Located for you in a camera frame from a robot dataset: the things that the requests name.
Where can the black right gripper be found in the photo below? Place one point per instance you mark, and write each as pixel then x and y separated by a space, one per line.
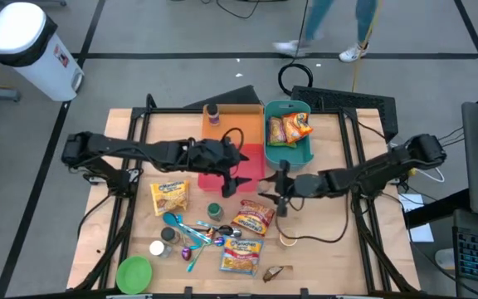
pixel 309 185

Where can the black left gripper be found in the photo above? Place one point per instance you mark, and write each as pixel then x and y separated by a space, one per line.
pixel 210 155

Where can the red ramen pack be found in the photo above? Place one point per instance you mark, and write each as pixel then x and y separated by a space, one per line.
pixel 252 217

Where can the green lid oregano jar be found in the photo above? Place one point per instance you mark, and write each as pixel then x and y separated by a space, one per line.
pixel 215 212

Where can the tan lid seasoning jar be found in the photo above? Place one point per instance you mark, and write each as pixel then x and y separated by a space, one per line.
pixel 288 239

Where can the yellow red snack bag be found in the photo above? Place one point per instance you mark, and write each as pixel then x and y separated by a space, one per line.
pixel 276 132

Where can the silver metal spoon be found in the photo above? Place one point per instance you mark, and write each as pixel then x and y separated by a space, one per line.
pixel 236 232
pixel 224 230

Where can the purple label spice jar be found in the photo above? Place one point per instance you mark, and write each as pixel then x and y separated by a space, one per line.
pixel 213 114

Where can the orange ramen pack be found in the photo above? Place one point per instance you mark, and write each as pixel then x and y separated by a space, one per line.
pixel 298 125

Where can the yellow ramen pack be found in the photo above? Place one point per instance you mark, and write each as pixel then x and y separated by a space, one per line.
pixel 169 197

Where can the blue beef ramen pack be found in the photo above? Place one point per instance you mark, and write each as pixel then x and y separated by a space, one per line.
pixel 241 255

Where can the brown snack pouch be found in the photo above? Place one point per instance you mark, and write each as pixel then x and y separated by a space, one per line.
pixel 272 273

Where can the iridescent metal spoon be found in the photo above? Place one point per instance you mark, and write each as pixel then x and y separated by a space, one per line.
pixel 219 241
pixel 186 253

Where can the white lid spice jar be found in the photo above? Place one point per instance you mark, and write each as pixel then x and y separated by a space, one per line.
pixel 158 248

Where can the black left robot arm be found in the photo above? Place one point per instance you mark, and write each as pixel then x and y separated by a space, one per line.
pixel 110 146

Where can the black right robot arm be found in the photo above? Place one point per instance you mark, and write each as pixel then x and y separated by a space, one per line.
pixel 388 166

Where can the pink plastic bin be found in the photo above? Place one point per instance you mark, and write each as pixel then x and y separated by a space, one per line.
pixel 253 166

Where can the teal plastic bin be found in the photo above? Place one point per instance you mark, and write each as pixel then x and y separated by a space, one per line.
pixel 289 158

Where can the orange plastic bin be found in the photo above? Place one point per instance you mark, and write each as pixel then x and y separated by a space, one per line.
pixel 239 120

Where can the slim teal utensil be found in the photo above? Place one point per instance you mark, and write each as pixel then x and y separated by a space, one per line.
pixel 195 259

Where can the white paper sheet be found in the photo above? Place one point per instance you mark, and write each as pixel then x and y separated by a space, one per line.
pixel 411 203

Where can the green plastic plate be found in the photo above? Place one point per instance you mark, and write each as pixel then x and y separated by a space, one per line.
pixel 134 274

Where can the person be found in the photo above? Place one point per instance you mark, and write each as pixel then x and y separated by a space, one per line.
pixel 318 16

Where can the white computer mouse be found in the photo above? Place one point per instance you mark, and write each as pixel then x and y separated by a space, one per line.
pixel 444 258

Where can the white trash can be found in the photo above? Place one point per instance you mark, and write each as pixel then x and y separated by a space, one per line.
pixel 27 45

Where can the black table frame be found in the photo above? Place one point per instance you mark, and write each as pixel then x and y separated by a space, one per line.
pixel 168 110

